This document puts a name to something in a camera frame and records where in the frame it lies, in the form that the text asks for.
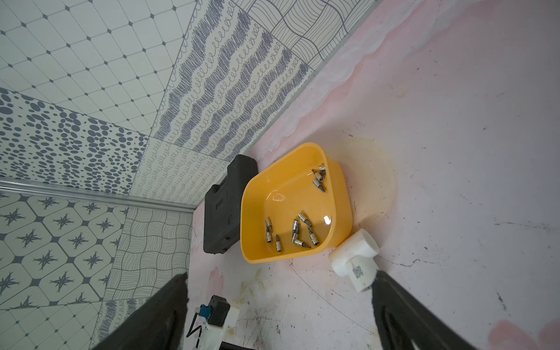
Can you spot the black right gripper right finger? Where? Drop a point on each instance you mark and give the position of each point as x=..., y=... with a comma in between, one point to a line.
x=404, y=323

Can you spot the white pipe tee fitting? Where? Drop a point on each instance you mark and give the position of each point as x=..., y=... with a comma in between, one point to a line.
x=354, y=259

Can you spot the small silver bit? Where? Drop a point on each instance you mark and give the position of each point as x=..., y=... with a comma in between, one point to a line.
x=305, y=219

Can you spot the black plastic tool case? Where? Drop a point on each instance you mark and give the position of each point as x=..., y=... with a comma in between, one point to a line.
x=222, y=206

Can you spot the yellow plastic storage box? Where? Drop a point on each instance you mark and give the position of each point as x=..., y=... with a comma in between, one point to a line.
x=284, y=190

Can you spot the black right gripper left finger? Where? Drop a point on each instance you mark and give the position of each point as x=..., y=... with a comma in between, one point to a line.
x=158, y=324

